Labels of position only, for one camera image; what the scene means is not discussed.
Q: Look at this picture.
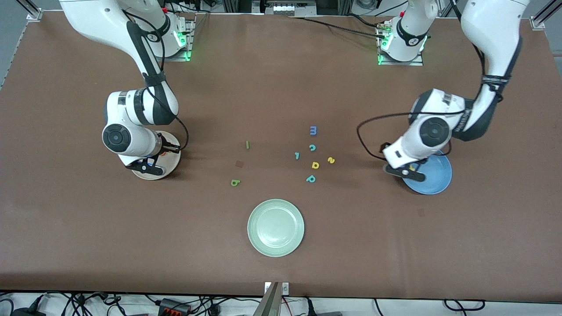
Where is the beige round plate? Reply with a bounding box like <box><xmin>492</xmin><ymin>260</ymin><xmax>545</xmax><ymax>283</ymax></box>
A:
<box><xmin>131</xmin><ymin>131</ymin><xmax>182</xmax><ymax>181</ymax></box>

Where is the blue round plate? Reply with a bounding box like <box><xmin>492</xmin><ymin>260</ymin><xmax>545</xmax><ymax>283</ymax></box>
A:
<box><xmin>402</xmin><ymin>149</ymin><xmax>453</xmax><ymax>195</ymax></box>

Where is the brown table cover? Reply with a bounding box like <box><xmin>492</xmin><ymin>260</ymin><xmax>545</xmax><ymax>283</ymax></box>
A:
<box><xmin>0</xmin><ymin>10</ymin><xmax>562</xmax><ymax>303</ymax></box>

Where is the pale green round plate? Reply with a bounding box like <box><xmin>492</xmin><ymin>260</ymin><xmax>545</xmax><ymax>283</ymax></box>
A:
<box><xmin>247</xmin><ymin>199</ymin><xmax>305</xmax><ymax>258</ymax></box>

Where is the black red power strip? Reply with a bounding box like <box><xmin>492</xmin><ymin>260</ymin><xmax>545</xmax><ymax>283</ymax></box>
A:
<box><xmin>159</xmin><ymin>298</ymin><xmax>191</xmax><ymax>315</ymax></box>

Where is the grey connector box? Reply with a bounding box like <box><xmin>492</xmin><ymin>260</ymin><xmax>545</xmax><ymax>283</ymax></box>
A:
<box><xmin>266</xmin><ymin>0</ymin><xmax>317</xmax><ymax>16</ymax></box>

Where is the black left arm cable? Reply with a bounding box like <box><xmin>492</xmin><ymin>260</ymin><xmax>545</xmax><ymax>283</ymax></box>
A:
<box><xmin>357</xmin><ymin>0</ymin><xmax>504</xmax><ymax>161</ymax></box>

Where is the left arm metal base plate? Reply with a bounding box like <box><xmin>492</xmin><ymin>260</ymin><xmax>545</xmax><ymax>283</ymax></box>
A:
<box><xmin>378</xmin><ymin>20</ymin><xmax>424</xmax><ymax>67</ymax></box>

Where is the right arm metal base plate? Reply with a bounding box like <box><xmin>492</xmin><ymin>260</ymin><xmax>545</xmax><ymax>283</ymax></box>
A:
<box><xmin>165</xmin><ymin>20</ymin><xmax>196</xmax><ymax>62</ymax></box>

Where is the short black table cable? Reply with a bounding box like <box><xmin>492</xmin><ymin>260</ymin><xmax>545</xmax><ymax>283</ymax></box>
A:
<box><xmin>346</xmin><ymin>13</ymin><xmax>382</xmax><ymax>29</ymax></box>

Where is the long black table cable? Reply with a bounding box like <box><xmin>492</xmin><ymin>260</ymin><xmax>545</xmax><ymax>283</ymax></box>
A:
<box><xmin>288</xmin><ymin>15</ymin><xmax>387</xmax><ymax>38</ymax></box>

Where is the looped black floor cable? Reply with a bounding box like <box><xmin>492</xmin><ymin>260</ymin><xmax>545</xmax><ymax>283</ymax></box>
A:
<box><xmin>443</xmin><ymin>299</ymin><xmax>486</xmax><ymax>312</ymax></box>

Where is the black base cable bundle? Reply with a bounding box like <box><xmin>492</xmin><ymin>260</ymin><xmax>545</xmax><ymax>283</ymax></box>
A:
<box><xmin>165</xmin><ymin>0</ymin><xmax>213</xmax><ymax>14</ymax></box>

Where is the aluminium frame corner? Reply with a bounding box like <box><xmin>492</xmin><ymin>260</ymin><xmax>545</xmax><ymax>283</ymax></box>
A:
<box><xmin>530</xmin><ymin>0</ymin><xmax>562</xmax><ymax>30</ymax></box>
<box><xmin>18</xmin><ymin>0</ymin><xmax>43</xmax><ymax>22</ymax></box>

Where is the grey metal post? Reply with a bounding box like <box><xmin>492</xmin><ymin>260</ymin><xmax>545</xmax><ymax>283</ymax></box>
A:
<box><xmin>252</xmin><ymin>282</ymin><xmax>281</xmax><ymax>316</ymax></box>

